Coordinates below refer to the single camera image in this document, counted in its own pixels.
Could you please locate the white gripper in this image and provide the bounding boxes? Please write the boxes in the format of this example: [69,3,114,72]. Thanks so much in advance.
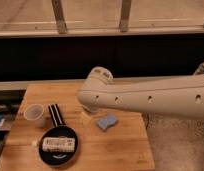
[80,105,99,124]

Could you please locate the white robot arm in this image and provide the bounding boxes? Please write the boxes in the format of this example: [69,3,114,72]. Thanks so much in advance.
[77,67,204,122]

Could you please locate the blue sponge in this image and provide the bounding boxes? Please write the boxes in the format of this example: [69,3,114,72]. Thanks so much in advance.
[96,114,118,131]

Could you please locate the black frying pan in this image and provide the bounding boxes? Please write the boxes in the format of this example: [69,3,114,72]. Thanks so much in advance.
[38,104,79,167]

